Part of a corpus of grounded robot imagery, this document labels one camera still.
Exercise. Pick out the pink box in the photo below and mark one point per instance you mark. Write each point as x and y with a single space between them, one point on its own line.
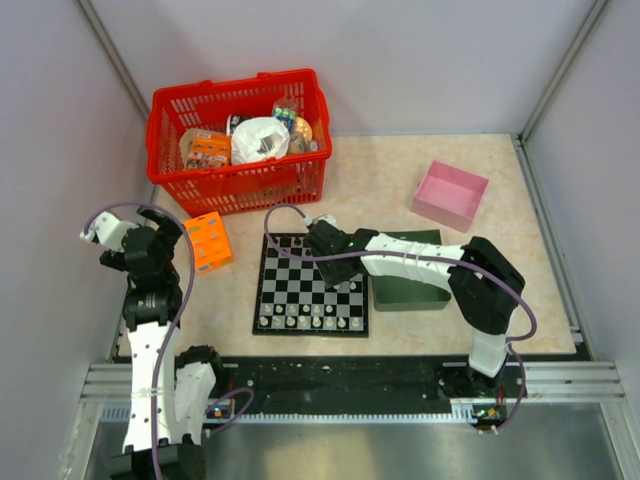
449 196

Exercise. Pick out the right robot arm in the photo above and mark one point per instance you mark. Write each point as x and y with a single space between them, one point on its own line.
485 285

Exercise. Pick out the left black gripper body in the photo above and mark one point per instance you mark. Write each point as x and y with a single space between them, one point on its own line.
168 233

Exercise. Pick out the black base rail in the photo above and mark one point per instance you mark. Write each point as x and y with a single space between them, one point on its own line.
341 385

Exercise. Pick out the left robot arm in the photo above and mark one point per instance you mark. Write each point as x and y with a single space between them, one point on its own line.
169 391

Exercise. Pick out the white plastic bag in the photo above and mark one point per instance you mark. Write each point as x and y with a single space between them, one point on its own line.
259 139

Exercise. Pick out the red plastic shopping basket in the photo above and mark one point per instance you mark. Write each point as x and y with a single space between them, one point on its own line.
294 97

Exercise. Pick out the black and white chessboard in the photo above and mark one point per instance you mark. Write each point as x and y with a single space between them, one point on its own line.
292 298

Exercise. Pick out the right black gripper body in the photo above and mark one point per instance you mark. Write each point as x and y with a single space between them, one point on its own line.
333 275

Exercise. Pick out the dark green tray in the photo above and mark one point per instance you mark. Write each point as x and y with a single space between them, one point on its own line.
394 294

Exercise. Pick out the orange snack box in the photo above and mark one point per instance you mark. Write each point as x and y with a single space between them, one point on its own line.
202 149

